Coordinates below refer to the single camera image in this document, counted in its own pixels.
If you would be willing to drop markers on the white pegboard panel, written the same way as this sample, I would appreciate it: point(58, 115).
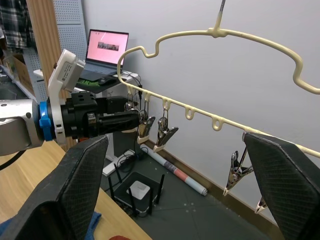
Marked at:
point(70, 25)

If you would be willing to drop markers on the black and green mouse pad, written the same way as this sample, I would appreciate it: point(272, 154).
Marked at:
point(87, 83)

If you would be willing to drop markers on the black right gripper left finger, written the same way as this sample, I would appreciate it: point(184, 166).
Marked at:
point(62, 190)

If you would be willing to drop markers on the black computer mouse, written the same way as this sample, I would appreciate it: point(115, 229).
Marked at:
point(106, 80)

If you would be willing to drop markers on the rolled white poster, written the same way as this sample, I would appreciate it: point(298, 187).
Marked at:
point(175, 172)

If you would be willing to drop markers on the small white box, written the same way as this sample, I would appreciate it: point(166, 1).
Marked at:
point(138, 189)

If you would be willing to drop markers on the grey laptop with pink screen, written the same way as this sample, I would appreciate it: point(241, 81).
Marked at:
point(106, 47)

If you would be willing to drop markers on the blue sock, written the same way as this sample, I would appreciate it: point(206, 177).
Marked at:
point(95, 220)

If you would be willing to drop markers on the slanted wooden frame post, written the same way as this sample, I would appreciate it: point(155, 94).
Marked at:
point(47, 37)

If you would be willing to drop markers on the metal hanger clip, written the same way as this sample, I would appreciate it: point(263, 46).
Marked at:
point(163, 135)
point(130, 103)
point(145, 130)
point(235, 172)
point(261, 206)

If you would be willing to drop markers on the black router with antennas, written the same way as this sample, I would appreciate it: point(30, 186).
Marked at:
point(140, 200)

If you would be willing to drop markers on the cardboard box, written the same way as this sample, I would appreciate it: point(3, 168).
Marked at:
point(22, 72)

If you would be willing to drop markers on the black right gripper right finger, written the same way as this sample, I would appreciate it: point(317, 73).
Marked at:
point(287, 180)

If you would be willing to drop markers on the white power strip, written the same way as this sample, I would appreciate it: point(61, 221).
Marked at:
point(117, 163)

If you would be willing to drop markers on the plaid shirt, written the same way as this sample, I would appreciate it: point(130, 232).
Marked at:
point(15, 22)

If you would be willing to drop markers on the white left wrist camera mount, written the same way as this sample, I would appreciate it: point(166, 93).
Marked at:
point(66, 70)

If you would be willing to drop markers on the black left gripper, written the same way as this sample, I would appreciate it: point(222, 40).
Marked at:
point(75, 117)

